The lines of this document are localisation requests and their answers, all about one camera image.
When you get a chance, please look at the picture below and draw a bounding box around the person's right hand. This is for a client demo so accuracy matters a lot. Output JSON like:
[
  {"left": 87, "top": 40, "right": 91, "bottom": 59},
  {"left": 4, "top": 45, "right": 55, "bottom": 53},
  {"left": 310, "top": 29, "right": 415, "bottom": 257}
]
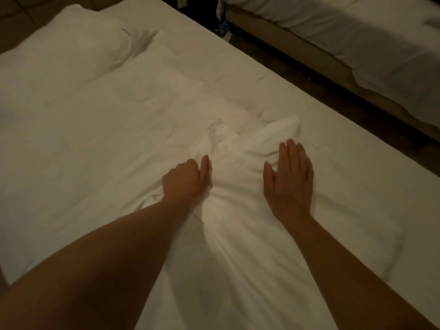
[{"left": 263, "top": 138, "right": 314, "bottom": 222}]

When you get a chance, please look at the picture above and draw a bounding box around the person's left hand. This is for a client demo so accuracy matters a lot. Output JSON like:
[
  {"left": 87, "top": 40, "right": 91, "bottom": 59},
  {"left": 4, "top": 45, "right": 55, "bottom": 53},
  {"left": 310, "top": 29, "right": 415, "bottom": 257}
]
[{"left": 162, "top": 154, "right": 211, "bottom": 213}]

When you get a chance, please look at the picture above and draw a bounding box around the white duvet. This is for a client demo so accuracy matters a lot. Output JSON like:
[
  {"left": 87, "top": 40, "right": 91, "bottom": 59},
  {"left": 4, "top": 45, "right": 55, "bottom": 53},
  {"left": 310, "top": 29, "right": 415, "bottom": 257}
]
[{"left": 0, "top": 39, "right": 407, "bottom": 330}]

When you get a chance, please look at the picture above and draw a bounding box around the person's left forearm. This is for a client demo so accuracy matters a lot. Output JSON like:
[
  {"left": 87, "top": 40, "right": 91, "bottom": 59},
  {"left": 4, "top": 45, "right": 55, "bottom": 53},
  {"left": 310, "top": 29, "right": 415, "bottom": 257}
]
[{"left": 0, "top": 197, "right": 193, "bottom": 330}]

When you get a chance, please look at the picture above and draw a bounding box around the person's right forearm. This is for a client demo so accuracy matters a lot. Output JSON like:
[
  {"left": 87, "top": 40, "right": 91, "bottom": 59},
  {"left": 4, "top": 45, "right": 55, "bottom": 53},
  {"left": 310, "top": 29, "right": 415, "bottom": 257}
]
[{"left": 275, "top": 213, "right": 438, "bottom": 330}]

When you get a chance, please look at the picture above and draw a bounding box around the white fitted bed sheet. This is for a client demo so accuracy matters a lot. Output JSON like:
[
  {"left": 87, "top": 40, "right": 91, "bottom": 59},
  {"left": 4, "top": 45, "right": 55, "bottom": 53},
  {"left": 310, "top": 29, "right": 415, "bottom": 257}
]
[{"left": 100, "top": 0, "right": 440, "bottom": 330}]

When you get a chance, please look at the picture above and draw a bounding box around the beige bed base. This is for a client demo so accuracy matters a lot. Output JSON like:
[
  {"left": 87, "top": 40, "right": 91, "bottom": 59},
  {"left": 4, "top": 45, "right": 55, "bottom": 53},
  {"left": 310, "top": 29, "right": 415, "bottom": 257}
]
[{"left": 224, "top": 3, "right": 440, "bottom": 143}]

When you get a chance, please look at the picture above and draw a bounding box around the blue and white crumpled bag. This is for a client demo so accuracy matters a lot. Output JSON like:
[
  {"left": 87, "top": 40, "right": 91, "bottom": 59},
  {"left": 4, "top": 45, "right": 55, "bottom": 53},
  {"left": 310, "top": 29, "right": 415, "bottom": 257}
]
[{"left": 215, "top": 20, "right": 235, "bottom": 44}]

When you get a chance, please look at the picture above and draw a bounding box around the white sheet of neighbouring bed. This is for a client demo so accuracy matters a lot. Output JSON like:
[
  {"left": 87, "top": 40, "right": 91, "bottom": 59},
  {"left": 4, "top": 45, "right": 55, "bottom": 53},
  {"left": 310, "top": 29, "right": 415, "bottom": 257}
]
[{"left": 220, "top": 0, "right": 440, "bottom": 129}]

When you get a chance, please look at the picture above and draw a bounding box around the white pillow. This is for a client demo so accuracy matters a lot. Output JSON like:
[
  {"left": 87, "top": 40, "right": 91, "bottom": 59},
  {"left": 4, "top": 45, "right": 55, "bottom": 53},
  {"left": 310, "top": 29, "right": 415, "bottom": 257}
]
[{"left": 0, "top": 4, "right": 159, "bottom": 112}]

